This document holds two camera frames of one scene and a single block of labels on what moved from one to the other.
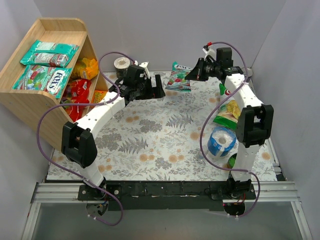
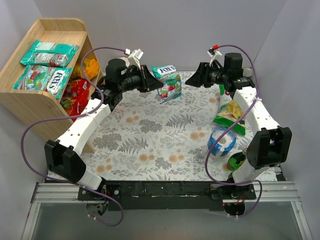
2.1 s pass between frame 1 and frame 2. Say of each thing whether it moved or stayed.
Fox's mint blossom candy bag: moved
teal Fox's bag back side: stayed
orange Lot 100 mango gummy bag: stayed
